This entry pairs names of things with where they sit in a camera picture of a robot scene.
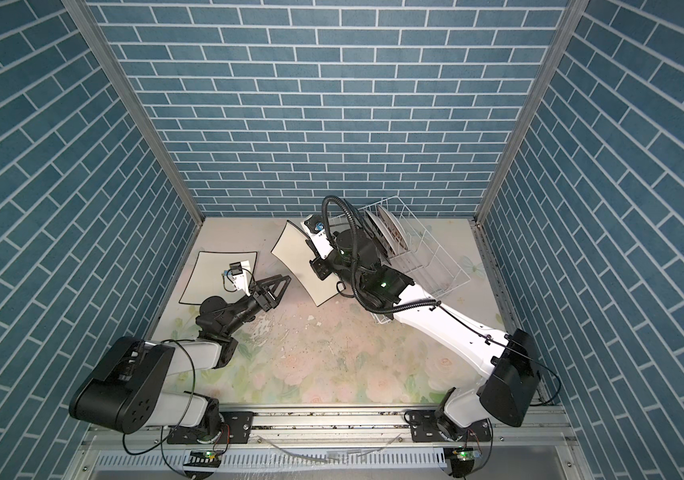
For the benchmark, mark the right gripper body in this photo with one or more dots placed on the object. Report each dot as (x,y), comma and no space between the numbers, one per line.
(324,266)

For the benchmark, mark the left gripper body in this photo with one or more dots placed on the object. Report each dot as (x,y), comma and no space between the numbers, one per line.
(260,302)

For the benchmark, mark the white square plate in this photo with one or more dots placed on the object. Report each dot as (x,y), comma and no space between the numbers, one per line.
(208,277)
(292,250)

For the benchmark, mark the floral black square plate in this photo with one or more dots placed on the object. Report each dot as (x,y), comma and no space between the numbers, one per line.
(373,233)

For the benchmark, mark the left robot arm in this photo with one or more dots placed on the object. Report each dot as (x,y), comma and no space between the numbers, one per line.
(125,390)

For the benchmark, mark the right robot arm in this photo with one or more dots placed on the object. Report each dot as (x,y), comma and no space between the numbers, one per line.
(508,364)

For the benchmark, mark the round plate red rim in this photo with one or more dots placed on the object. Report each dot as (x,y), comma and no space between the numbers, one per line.
(387,239)

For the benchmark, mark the round plate orange sunburst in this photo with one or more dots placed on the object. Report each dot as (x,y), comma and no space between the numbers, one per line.
(394,227)

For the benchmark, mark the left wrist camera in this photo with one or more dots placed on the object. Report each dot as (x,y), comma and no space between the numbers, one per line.
(238,277)

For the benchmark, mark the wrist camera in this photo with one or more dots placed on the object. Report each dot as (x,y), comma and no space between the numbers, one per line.
(315,229)
(238,277)

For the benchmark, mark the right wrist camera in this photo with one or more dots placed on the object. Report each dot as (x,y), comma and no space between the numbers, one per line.
(315,229)

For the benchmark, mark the white wire dish rack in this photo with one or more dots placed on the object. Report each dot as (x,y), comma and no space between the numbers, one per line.
(426,261)

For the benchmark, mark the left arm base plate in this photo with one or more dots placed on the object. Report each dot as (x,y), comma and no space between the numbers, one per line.
(229,427)

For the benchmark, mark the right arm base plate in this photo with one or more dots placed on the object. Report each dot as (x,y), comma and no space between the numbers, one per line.
(427,426)

